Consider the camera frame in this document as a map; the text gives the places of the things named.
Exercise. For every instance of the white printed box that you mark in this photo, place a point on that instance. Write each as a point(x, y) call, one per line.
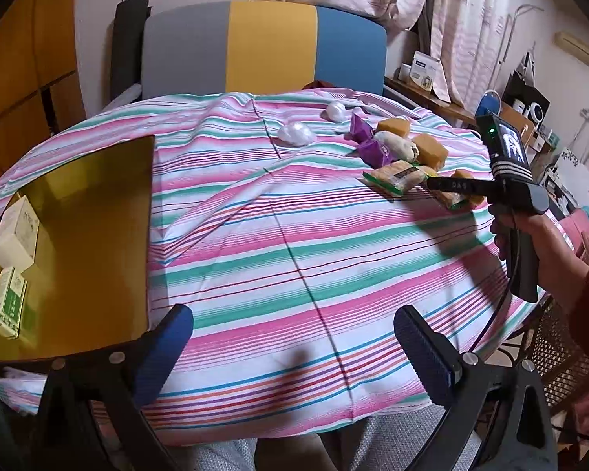
point(424, 71)

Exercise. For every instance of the white cloth roll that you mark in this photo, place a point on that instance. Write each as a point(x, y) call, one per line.
point(396, 146)

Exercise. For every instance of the yellow sponge cake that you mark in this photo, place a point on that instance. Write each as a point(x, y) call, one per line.
point(393, 126)
point(464, 175)
point(429, 150)

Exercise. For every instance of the wooden desk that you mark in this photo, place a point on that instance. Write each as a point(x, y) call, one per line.
point(422, 99)

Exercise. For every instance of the pink cloth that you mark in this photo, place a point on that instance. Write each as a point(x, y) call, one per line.
point(584, 230)

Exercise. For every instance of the blue round container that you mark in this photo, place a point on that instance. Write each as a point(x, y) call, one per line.
point(488, 104)

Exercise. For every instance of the brown cardboard box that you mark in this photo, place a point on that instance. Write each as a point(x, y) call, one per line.
point(513, 120)

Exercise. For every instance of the black paper bag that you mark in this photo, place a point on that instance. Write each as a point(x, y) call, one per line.
point(520, 93)

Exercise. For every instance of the wicker chair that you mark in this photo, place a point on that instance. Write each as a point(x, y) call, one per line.
point(559, 353)

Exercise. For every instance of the grey shorts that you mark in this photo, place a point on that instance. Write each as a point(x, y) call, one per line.
point(373, 444)

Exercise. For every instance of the green-edged cracker packet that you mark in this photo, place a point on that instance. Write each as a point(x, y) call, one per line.
point(395, 179)

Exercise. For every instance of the orange snack packet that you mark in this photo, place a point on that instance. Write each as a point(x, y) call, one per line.
point(449, 198)

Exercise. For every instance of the grey yellow blue headboard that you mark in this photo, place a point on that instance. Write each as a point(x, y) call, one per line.
point(270, 44)

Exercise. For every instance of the white plastic-wrapped ball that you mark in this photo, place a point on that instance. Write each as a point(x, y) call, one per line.
point(297, 134)
point(337, 111)

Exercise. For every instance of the purple snack packet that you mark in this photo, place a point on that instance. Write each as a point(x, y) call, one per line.
point(374, 153)
point(361, 128)

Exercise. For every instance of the metal rack tube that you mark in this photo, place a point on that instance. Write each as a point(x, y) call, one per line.
point(510, 29)

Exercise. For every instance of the green and white carton box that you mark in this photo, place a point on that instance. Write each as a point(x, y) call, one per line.
point(7, 304)

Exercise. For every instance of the wooden wardrobe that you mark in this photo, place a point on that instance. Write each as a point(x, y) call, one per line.
point(19, 59)

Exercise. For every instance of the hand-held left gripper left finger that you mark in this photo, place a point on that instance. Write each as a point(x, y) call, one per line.
point(162, 353)

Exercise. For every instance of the person's right hand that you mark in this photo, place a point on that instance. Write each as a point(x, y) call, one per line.
point(557, 250)

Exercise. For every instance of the black rolled mat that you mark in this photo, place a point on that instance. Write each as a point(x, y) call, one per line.
point(127, 44)

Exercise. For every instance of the air conditioner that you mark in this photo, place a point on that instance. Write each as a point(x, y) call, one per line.
point(579, 49)

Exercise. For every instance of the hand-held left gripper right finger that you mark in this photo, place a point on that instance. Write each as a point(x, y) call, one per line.
point(422, 353)

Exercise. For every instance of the gold tin box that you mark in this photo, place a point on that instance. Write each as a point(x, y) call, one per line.
point(88, 255)

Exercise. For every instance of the striped tablecloth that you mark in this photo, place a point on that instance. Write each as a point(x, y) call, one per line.
point(284, 265)

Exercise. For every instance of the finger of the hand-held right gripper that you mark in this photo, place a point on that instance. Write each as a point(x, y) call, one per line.
point(459, 186)

